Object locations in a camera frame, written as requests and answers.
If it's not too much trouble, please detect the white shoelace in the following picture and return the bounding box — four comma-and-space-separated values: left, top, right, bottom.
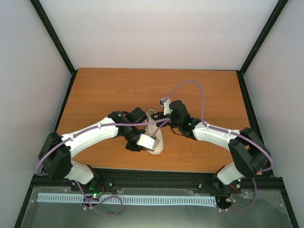
145, 123, 162, 139

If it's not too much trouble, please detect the white sneaker shoe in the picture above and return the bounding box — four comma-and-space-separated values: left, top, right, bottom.
145, 109, 164, 155

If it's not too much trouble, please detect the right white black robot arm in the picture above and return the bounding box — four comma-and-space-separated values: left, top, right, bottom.
151, 100, 271, 192

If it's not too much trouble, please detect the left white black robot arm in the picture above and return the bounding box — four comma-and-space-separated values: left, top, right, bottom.
38, 107, 155, 191

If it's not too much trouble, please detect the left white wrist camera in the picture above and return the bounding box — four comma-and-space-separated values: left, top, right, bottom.
136, 134, 156, 152

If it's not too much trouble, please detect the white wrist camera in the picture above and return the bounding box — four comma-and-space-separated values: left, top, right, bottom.
136, 134, 156, 152
160, 97, 171, 116

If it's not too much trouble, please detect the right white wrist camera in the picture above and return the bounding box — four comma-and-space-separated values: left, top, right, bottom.
160, 97, 171, 116

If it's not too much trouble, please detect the light blue slotted cable duct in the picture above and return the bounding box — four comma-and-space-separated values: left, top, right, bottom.
37, 193, 217, 207

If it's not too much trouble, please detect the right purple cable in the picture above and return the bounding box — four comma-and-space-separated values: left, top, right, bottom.
166, 80, 275, 212

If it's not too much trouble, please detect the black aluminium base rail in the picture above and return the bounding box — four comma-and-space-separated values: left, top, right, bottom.
30, 166, 285, 193

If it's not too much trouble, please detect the right black frame post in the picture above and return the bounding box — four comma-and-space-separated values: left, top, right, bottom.
239, 0, 289, 75

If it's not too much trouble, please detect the black frame post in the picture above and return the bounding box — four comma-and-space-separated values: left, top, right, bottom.
239, 0, 289, 75
29, 0, 78, 75

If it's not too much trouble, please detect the left black frame post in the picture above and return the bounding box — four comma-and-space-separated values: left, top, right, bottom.
29, 0, 78, 75

